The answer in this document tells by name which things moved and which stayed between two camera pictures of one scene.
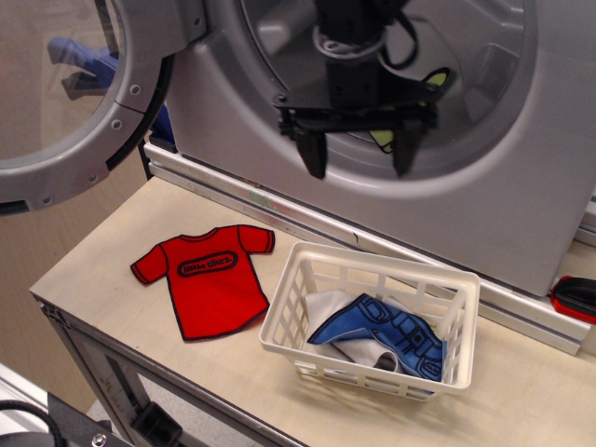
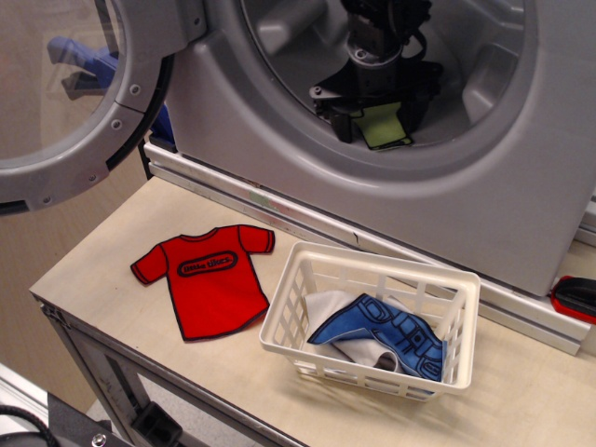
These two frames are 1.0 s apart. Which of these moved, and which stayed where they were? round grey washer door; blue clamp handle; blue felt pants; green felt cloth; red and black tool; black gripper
Moved: green felt cloth; black gripper
Stayed: blue clamp handle; round grey washer door; red and black tool; blue felt pants
